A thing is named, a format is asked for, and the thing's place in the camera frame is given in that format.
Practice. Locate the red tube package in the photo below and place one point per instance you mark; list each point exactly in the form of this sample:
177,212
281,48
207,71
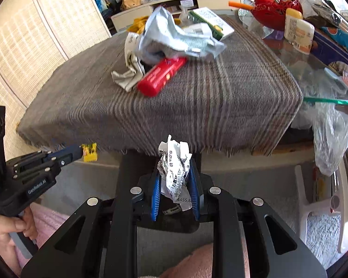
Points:
159,76

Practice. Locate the brown plaid table cloth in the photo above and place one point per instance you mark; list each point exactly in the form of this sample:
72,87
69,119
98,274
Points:
168,113

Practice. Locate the clear hanging plastic bag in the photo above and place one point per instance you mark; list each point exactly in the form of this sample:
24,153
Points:
330,139

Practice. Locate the red plastic basket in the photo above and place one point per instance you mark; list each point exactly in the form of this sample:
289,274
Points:
271,11

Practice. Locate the cream and grey TV cabinet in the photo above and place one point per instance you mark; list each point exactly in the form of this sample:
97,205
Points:
168,7

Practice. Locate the white plastic stool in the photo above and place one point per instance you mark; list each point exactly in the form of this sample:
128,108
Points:
316,208

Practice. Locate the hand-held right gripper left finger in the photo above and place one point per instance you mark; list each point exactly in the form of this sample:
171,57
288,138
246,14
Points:
155,199

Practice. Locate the beige woven folding screen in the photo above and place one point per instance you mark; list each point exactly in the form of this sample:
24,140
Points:
32,40

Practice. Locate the person's left hand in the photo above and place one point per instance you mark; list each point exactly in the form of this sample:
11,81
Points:
8,224

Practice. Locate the crumpled white paper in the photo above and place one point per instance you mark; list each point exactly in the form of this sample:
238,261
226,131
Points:
129,78

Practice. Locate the green and white box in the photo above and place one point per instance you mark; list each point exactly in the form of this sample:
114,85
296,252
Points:
211,18

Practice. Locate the white lotion bottle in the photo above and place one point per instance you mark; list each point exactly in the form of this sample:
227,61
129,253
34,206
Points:
298,31

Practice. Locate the printed receipt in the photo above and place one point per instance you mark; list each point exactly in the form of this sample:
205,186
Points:
175,168

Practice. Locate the dark blue printed box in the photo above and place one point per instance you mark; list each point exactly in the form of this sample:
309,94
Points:
333,46

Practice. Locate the yellow packet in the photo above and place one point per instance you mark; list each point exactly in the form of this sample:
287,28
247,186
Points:
137,24

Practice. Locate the yellow candy wrapper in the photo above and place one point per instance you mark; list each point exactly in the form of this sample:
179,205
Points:
90,152

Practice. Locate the grey plastic mailer bag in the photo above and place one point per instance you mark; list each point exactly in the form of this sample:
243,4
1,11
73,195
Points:
168,31

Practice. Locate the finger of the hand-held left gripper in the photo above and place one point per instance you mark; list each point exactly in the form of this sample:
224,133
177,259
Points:
68,159
72,150

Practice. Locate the light blue hairbrush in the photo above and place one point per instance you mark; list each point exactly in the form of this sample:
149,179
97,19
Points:
346,82

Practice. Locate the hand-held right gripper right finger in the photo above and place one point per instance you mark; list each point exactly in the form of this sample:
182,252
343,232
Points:
195,197

